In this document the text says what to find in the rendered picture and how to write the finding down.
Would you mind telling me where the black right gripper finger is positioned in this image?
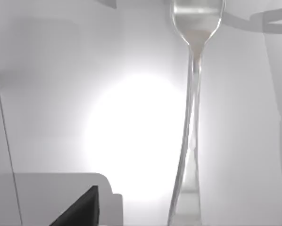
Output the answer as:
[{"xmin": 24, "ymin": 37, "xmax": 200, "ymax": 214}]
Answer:
[{"xmin": 49, "ymin": 185, "xmax": 101, "ymax": 226}]

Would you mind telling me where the silver metal fork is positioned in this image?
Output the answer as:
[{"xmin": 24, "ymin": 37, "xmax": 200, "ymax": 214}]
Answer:
[{"xmin": 167, "ymin": 0, "xmax": 227, "ymax": 226}]

